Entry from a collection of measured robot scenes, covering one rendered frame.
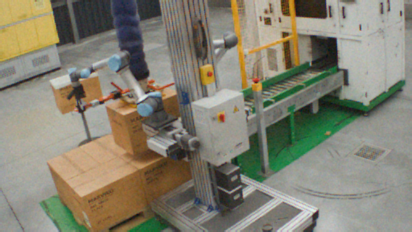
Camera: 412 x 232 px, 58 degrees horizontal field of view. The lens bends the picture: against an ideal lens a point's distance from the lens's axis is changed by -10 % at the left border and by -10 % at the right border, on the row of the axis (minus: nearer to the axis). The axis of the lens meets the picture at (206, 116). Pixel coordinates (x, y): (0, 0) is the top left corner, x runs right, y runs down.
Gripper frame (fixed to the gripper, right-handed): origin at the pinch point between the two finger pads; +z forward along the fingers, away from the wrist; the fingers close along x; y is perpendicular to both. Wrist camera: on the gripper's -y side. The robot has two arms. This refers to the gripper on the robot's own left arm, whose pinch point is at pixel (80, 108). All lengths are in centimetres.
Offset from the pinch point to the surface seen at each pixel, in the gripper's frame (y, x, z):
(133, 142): 33, -19, 42
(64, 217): -40, 47, 119
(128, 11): 59, -12, -69
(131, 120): 36.1, -19.5, 20.8
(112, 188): 0, -22, 71
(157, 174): 47, -21, 80
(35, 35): 136, 730, 7
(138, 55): 60, -11, -29
